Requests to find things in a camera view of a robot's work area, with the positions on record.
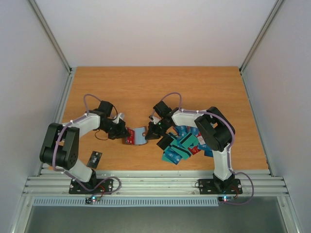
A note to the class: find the black magnetic stripe card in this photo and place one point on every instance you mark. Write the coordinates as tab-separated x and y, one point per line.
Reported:
165	142

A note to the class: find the black VIP card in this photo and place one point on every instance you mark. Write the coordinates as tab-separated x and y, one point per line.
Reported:
94	159

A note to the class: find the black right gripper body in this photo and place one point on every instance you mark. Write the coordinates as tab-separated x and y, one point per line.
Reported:
154	130

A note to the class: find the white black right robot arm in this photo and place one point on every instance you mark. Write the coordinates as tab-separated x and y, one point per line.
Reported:
213	128

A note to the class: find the blue card lower right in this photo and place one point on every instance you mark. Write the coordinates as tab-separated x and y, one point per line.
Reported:
208	153

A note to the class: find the blue logo card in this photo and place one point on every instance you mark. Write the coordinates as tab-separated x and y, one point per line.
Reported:
182	131

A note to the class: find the aluminium right corner post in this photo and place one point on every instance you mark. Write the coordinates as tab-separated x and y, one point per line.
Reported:
260	36

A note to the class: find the aluminium left corner post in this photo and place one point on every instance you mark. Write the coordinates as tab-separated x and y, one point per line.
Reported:
43	22

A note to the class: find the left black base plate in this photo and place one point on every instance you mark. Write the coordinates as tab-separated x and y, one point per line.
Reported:
102	187

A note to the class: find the brown leather card holder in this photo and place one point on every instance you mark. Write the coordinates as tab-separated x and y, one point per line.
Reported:
139	136

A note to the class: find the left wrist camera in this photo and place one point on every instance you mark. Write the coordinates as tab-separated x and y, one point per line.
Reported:
119	117

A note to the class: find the teal magnetic stripe card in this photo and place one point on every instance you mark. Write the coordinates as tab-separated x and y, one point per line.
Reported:
189	140

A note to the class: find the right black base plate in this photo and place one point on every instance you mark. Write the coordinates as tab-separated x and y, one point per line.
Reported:
207	187

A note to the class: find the aluminium corner post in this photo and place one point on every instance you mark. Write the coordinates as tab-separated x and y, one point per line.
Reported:
260	36
43	22

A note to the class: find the red VIP card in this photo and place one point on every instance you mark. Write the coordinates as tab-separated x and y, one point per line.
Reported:
130	139

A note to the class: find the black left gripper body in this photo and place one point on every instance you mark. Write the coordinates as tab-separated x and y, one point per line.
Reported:
115	131

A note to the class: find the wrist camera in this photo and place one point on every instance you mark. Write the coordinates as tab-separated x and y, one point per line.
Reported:
154	119
119	117

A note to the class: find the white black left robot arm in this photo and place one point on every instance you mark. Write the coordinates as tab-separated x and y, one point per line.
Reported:
60	147

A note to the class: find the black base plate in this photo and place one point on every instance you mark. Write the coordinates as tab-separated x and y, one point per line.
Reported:
207	187
102	187

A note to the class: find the white patterned card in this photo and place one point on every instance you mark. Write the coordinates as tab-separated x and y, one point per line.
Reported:
201	140

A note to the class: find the slotted grey cable duct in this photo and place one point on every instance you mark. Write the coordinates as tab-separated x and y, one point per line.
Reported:
127	202

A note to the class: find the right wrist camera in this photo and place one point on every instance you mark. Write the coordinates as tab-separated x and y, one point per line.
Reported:
154	119

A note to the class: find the blue VIP chip card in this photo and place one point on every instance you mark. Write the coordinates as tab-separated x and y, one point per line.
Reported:
171	157

